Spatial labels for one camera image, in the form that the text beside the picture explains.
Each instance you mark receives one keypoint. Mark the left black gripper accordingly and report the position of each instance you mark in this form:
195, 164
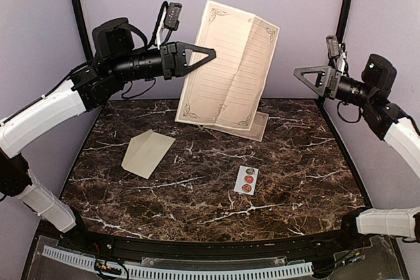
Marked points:
177, 61

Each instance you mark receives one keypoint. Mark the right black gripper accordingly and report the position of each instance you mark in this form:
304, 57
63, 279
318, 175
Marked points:
328, 80

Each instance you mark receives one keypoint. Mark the beige lined letter sheet front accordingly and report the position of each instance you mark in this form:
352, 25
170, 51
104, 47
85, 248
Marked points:
225, 92

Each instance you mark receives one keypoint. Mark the beige lined letter sheet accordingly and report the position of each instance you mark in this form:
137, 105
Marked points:
225, 92
258, 127

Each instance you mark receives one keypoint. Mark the cream paper envelope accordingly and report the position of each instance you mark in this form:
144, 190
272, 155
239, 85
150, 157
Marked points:
145, 152

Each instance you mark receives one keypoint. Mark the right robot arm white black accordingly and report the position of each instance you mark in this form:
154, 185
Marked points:
386, 120

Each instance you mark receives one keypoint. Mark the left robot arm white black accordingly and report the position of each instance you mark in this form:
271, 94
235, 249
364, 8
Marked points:
86, 87

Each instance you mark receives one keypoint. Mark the beige lined letter sheet rear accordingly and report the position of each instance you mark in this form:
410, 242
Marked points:
258, 127

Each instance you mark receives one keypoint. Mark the white sticker sheet with seals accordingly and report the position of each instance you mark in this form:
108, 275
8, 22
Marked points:
246, 180

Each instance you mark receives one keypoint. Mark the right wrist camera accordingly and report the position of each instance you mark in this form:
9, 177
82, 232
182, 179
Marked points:
333, 48

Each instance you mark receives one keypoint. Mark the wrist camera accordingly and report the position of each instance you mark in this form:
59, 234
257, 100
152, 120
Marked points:
333, 48
171, 20

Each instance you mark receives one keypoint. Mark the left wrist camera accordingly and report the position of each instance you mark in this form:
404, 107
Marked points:
171, 20

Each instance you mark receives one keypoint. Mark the right black frame post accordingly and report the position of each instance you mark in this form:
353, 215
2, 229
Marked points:
343, 18

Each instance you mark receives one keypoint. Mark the black frame post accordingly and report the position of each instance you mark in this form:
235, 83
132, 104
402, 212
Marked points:
82, 29
343, 18

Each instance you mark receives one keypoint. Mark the left black frame post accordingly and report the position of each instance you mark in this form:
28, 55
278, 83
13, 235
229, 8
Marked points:
82, 29

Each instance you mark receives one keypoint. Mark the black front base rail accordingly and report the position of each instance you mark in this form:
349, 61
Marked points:
318, 247

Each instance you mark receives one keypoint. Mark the white slotted cable duct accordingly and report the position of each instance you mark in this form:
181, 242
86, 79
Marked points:
129, 271

